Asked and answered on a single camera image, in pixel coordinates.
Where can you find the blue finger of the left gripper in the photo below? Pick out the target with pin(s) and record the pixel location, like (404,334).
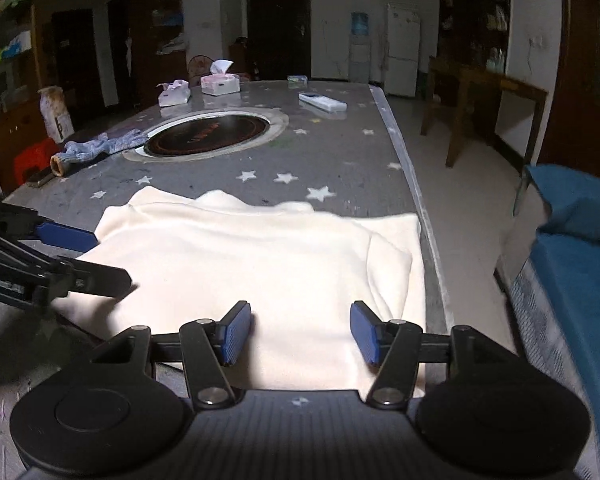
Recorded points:
(67,237)

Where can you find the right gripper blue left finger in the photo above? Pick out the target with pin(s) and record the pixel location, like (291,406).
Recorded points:
(227,336)

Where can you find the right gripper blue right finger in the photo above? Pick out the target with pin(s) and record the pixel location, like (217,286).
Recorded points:
(375,338)

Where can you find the cream sweatshirt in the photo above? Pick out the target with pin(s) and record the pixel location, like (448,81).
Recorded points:
(299,269)

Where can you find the black smartphone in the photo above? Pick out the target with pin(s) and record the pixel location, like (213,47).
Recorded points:
(41,178)

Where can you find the red plastic stool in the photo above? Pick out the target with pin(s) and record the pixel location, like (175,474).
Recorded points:
(34,159)

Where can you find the blue knit work glove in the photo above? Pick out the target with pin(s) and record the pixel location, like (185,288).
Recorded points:
(79,153)

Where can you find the white paper bag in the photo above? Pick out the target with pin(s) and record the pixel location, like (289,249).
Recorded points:
(57,120)

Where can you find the round induction hotpot cooker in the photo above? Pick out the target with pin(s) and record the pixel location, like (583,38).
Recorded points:
(210,134)

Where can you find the small pink tissue pack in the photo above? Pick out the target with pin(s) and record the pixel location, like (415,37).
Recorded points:
(174,93)

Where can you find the blue sofa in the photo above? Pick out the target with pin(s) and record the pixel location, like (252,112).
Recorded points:
(549,270)

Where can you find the red patterned fan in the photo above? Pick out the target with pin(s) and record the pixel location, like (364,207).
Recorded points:
(197,67)

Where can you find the pink tissue box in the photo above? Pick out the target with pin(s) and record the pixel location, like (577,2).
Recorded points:
(220,81)

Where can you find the white remote control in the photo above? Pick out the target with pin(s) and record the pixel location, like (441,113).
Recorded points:
(324,103)

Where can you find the small teal packet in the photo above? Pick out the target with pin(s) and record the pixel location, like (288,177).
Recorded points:
(297,81)

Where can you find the dark wooden side table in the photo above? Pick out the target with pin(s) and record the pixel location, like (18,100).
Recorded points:
(476,107)

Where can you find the water dispenser with blue bottle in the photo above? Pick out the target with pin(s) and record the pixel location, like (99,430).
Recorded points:
(359,48)

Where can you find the white refrigerator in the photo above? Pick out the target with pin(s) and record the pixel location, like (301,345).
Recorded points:
(402,51)

